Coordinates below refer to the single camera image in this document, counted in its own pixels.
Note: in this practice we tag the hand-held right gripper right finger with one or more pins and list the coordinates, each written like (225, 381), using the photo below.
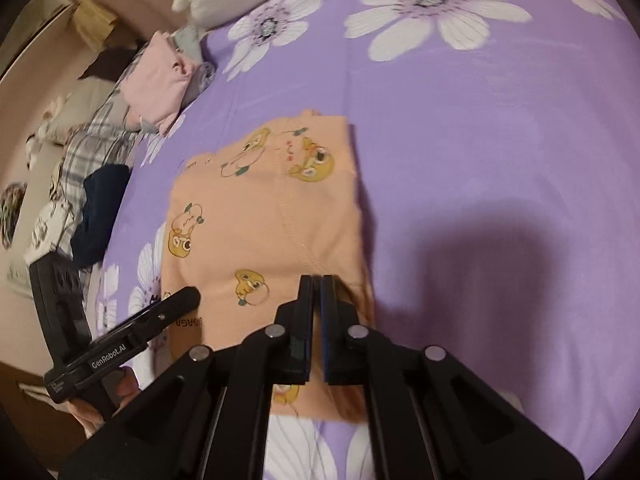
(327, 305)

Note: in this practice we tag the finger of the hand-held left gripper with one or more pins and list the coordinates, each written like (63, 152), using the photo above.
(175, 306)

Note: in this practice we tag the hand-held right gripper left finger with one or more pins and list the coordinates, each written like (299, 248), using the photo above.
(306, 305)

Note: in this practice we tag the orange printed shirt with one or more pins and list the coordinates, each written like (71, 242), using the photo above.
(260, 220)

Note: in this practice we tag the person's left hand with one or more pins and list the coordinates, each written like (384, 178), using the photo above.
(125, 385)

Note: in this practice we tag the white crumpled garment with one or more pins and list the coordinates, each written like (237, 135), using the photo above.
(47, 230)

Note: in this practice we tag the green patterned cushion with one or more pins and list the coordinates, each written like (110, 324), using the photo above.
(12, 215)

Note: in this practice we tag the navy blue garment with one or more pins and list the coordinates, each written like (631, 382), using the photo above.
(102, 210)

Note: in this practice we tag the grey plaid cloth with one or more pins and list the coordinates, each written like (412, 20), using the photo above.
(95, 145)

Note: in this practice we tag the purple floral blanket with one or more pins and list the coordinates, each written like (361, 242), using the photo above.
(450, 135)

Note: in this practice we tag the pink folded garment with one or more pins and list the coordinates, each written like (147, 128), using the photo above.
(155, 80)

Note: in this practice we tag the grey folded garment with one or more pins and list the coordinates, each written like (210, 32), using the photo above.
(187, 37)

